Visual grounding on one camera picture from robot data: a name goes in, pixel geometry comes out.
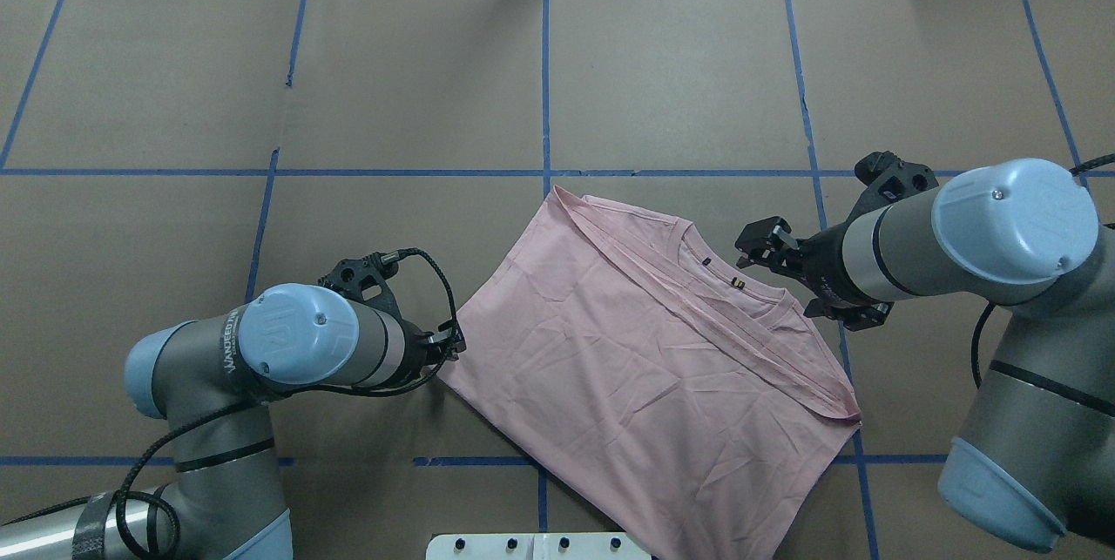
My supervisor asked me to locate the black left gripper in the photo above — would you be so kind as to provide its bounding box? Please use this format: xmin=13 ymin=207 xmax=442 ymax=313
xmin=395 ymin=320 xmax=467 ymax=387

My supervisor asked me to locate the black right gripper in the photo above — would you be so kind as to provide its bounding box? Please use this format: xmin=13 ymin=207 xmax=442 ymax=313
xmin=735 ymin=216 xmax=893 ymax=331

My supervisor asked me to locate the pink Snoopy t-shirt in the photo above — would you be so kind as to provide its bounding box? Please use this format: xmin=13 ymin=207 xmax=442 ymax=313
xmin=442 ymin=186 xmax=861 ymax=559

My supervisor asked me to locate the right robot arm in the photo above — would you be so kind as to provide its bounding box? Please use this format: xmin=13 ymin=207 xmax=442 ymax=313
xmin=735 ymin=152 xmax=1114 ymax=553

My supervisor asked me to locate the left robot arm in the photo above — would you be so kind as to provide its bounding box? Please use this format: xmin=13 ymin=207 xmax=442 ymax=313
xmin=3 ymin=284 xmax=463 ymax=559

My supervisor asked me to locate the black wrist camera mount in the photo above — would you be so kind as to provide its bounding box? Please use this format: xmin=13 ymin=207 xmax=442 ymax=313
xmin=317 ymin=250 xmax=403 ymax=320

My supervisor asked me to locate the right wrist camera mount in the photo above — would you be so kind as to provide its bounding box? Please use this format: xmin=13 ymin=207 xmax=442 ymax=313
xmin=849 ymin=152 xmax=940 ymax=219

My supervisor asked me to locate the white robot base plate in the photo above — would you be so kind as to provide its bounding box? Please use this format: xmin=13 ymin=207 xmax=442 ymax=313
xmin=425 ymin=532 xmax=655 ymax=559

